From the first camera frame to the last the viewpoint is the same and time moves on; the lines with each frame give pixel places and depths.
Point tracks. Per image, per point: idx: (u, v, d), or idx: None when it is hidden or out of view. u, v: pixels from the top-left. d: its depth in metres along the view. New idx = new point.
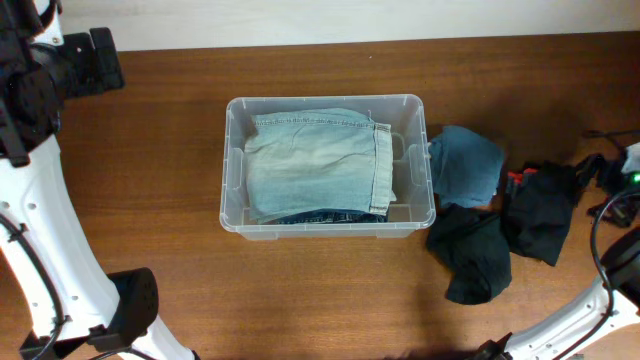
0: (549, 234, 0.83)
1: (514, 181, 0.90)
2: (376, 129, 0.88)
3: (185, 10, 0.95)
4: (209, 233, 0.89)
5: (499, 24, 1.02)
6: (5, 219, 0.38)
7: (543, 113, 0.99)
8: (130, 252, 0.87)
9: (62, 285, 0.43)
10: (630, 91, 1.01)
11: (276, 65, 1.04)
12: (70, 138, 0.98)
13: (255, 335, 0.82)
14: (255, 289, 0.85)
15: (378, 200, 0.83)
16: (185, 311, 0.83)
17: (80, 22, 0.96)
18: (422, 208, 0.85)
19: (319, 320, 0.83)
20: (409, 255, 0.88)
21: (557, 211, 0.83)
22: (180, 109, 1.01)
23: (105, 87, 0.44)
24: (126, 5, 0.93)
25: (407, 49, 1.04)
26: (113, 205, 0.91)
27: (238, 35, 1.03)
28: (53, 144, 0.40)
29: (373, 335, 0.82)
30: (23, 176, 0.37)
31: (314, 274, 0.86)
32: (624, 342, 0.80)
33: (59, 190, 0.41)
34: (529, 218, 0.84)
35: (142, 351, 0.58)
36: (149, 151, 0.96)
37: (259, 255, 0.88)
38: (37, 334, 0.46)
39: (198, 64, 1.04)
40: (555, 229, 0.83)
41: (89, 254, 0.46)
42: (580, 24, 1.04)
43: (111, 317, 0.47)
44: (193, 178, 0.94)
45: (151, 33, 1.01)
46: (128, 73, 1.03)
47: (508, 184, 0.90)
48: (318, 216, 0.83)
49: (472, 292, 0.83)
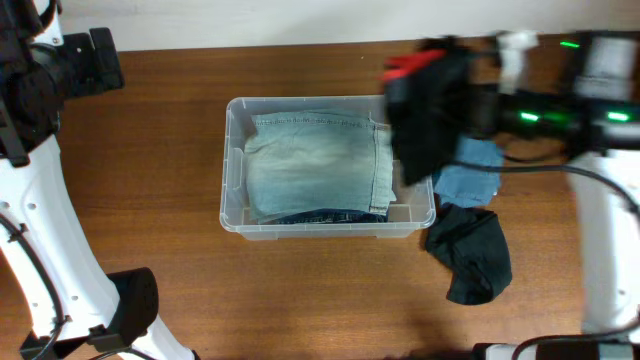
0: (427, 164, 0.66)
1: None
2: (377, 128, 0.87)
3: (184, 10, 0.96)
4: (208, 233, 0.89)
5: (498, 24, 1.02)
6: (4, 218, 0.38)
7: None
8: (129, 251, 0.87)
9: (61, 284, 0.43)
10: None
11: (276, 65, 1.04)
12: (69, 137, 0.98)
13: (254, 334, 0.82)
14: (254, 289, 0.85)
15: (378, 200, 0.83)
16: (184, 310, 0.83)
17: (79, 21, 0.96)
18: (423, 208, 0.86)
19: (318, 320, 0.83)
20: (408, 255, 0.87)
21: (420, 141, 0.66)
22: (179, 109, 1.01)
23: (105, 88, 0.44)
24: (125, 5, 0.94)
25: (406, 50, 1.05)
26: (112, 204, 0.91)
27: (238, 35, 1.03)
28: (53, 145, 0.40)
29: (372, 335, 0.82)
30: (23, 180, 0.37)
31: (313, 274, 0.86)
32: None
33: (59, 192, 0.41)
34: None
35: (142, 351, 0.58)
36: (148, 151, 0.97)
37: (258, 254, 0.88)
38: (38, 334, 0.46)
39: (198, 64, 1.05)
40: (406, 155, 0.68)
41: (89, 255, 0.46)
42: (579, 26, 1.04)
43: (111, 316, 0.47)
44: (192, 178, 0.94)
45: (150, 34, 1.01)
46: (128, 73, 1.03)
47: None
48: (319, 216, 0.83)
49: (472, 292, 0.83)
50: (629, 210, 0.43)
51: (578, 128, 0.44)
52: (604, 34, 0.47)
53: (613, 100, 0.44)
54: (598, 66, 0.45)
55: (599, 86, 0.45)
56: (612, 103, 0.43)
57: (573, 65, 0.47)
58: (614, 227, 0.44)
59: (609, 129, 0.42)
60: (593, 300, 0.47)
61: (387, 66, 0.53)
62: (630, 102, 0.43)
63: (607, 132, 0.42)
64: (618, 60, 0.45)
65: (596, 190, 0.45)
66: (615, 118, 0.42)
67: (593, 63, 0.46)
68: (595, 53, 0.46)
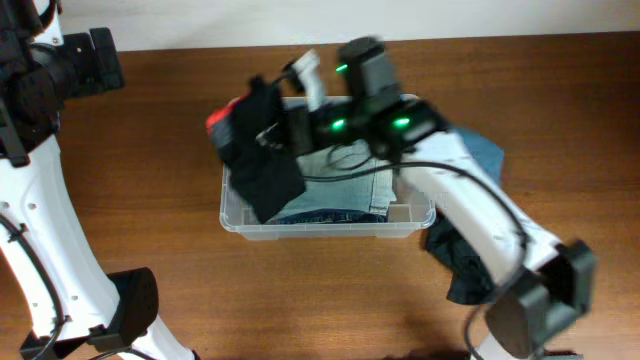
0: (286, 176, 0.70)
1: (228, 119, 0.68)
2: None
3: (183, 10, 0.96)
4: (208, 233, 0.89)
5: (496, 24, 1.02)
6: (4, 218, 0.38)
7: (542, 112, 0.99)
8: (129, 252, 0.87)
9: (61, 284, 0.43)
10: (630, 92, 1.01)
11: (275, 64, 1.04)
12: (67, 138, 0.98)
13: (254, 334, 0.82)
14: (254, 289, 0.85)
15: (378, 200, 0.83)
16: (184, 309, 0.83)
17: (78, 22, 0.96)
18: (423, 208, 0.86)
19: (319, 320, 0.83)
20: (409, 255, 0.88)
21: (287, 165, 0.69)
22: (178, 109, 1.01)
23: (106, 88, 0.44)
24: (125, 5, 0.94)
25: (406, 50, 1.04)
26: (110, 204, 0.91)
27: (237, 34, 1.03)
28: (53, 146, 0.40)
29: (372, 335, 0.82)
30: (23, 180, 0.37)
31: (313, 274, 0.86)
32: (626, 341, 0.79)
33: (59, 192, 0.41)
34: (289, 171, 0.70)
35: (142, 351, 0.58)
36: (147, 151, 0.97)
37: (258, 254, 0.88)
38: (38, 334, 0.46)
39: (197, 64, 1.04)
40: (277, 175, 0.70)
41: (89, 254, 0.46)
42: (578, 25, 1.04)
43: (111, 316, 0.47)
44: (192, 178, 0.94)
45: (149, 34, 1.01)
46: (127, 73, 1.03)
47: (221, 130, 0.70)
48: (319, 216, 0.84)
49: (472, 292, 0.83)
50: (456, 175, 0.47)
51: (385, 152, 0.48)
52: (361, 55, 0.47)
53: (394, 108, 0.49)
54: (371, 83, 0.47)
55: (383, 97, 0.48)
56: (398, 109, 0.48)
57: (348, 85, 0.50)
58: (455, 194, 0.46)
59: (406, 133, 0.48)
60: (493, 266, 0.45)
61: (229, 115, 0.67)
62: (407, 104, 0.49)
63: (406, 138, 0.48)
64: (375, 78, 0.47)
65: (427, 175, 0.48)
66: (401, 124, 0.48)
67: (365, 85, 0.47)
68: (365, 74, 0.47)
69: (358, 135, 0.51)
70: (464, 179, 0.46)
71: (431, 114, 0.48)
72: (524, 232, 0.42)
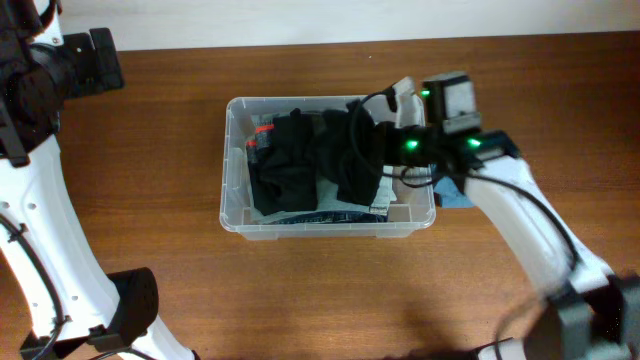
0: (295, 189, 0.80)
1: (252, 146, 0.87)
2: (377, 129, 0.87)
3: (182, 10, 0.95)
4: (208, 233, 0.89)
5: (495, 25, 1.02)
6: (4, 218, 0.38)
7: (538, 111, 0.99)
8: (128, 252, 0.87)
9: (61, 285, 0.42)
10: (625, 92, 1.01)
11: (275, 65, 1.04)
12: (66, 137, 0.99)
13: (254, 334, 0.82)
14: (254, 289, 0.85)
15: (378, 200, 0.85)
16: (184, 310, 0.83)
17: (76, 21, 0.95)
18: (422, 209, 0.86)
19: (319, 320, 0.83)
20: (408, 255, 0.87)
21: (298, 179, 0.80)
22: (178, 109, 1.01)
23: (106, 87, 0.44)
24: (124, 5, 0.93)
25: (405, 50, 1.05)
26: (108, 204, 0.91)
27: (237, 35, 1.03)
28: (52, 146, 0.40)
29: (373, 335, 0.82)
30: (22, 181, 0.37)
31: (313, 274, 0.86)
32: None
33: (59, 194, 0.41)
34: (304, 184, 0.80)
35: (142, 351, 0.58)
36: (145, 151, 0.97)
37: (258, 255, 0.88)
38: (37, 334, 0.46)
39: (196, 64, 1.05)
40: (292, 188, 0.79)
41: (89, 253, 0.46)
42: (574, 25, 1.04)
43: (111, 316, 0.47)
44: (192, 179, 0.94)
45: (149, 33, 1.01)
46: (127, 73, 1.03)
47: (250, 151, 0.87)
48: (319, 216, 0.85)
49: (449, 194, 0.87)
50: (516, 195, 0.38)
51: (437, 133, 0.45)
52: (445, 79, 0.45)
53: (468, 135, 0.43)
54: (449, 106, 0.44)
55: (453, 125, 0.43)
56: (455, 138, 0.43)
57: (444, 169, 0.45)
58: (509, 208, 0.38)
59: (477, 154, 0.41)
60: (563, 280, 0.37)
61: (256, 135, 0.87)
62: (432, 79, 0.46)
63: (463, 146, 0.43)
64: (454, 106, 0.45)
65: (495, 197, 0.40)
66: (474, 145, 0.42)
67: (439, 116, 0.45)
68: (446, 99, 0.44)
69: (429, 152, 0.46)
70: (523, 198, 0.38)
71: (504, 139, 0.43)
72: (573, 254, 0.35)
